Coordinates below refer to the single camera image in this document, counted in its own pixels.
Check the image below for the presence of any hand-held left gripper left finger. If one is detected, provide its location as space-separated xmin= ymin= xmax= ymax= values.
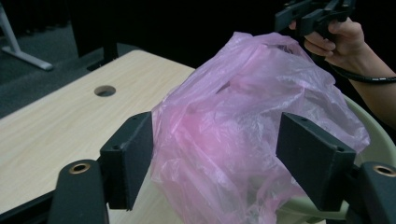
xmin=99 ymin=111 xmax=154 ymax=212

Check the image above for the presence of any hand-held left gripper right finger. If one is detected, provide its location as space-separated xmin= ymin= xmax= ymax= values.
xmin=276 ymin=112 xmax=357 ymax=213

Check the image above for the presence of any olive green bin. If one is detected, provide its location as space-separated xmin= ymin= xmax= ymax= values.
xmin=275 ymin=94 xmax=396 ymax=224

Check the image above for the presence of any pink plastic bag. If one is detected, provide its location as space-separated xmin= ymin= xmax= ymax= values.
xmin=150 ymin=31 xmax=372 ymax=224

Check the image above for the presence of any grey metal stand leg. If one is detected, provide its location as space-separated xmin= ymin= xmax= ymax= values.
xmin=0 ymin=3 xmax=55 ymax=72

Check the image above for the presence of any black post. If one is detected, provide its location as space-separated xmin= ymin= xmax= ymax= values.
xmin=66 ymin=0 xmax=120 ymax=73

